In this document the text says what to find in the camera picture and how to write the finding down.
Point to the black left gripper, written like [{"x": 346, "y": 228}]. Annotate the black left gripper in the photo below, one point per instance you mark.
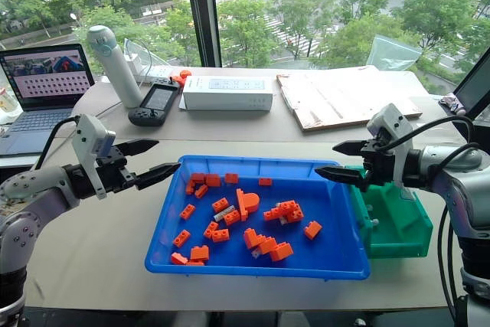
[{"x": 113, "y": 174}]

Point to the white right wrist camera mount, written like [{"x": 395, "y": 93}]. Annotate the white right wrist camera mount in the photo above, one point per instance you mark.
[{"x": 392, "y": 122}]

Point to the orange rounded toy brick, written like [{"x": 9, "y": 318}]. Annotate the orange rounded toy brick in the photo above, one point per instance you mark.
[{"x": 247, "y": 202}]

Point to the white power strip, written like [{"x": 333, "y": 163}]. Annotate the white power strip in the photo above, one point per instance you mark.
[{"x": 159, "y": 72}]

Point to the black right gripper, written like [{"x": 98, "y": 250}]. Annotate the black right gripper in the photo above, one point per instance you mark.
[{"x": 379, "y": 166}]

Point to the white cardboard box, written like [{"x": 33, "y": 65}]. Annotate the white cardboard box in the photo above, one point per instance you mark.
[{"x": 226, "y": 93}]

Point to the black window frame post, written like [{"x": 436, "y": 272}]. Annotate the black window frame post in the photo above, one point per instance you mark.
[{"x": 203, "y": 13}]

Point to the patterned cloth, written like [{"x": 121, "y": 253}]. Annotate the patterned cloth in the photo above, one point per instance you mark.
[{"x": 452, "y": 103}]

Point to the orange toy piece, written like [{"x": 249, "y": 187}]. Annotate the orange toy piece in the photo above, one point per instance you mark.
[{"x": 181, "y": 76}]

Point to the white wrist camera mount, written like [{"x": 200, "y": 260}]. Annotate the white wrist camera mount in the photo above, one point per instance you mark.
[
  {"x": 89, "y": 139},
  {"x": 392, "y": 122}
]

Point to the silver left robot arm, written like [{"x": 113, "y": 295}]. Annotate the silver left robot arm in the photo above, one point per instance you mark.
[{"x": 23, "y": 189}]

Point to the open laptop computer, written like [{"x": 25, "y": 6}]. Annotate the open laptop computer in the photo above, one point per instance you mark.
[{"x": 42, "y": 86}]

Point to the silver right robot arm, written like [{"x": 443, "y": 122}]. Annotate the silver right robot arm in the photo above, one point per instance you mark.
[{"x": 459, "y": 177}]

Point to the black handheld controller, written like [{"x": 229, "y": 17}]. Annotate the black handheld controller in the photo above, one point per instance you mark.
[{"x": 155, "y": 103}]

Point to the green plastic bin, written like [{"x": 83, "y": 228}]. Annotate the green plastic bin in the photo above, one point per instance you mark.
[{"x": 402, "y": 227}]

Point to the white paper cup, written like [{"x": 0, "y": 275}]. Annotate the white paper cup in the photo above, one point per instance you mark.
[{"x": 7, "y": 106}]

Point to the wooden board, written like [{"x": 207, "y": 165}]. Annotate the wooden board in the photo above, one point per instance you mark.
[{"x": 344, "y": 101}]

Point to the black monitor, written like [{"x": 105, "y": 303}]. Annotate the black monitor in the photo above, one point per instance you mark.
[{"x": 474, "y": 86}]

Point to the blue plastic tray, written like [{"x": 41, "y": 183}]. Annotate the blue plastic tray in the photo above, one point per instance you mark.
[{"x": 337, "y": 250}]

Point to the clear plastic bag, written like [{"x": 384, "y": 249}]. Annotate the clear plastic bag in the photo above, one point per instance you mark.
[{"x": 394, "y": 51}]

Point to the white charger plug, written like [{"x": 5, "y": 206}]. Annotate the white charger plug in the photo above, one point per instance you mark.
[{"x": 134, "y": 63}]

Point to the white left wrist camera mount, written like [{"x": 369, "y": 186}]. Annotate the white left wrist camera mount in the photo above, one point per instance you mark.
[{"x": 89, "y": 139}]

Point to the white insulated bottle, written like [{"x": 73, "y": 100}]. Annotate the white insulated bottle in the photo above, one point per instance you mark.
[{"x": 115, "y": 66}]

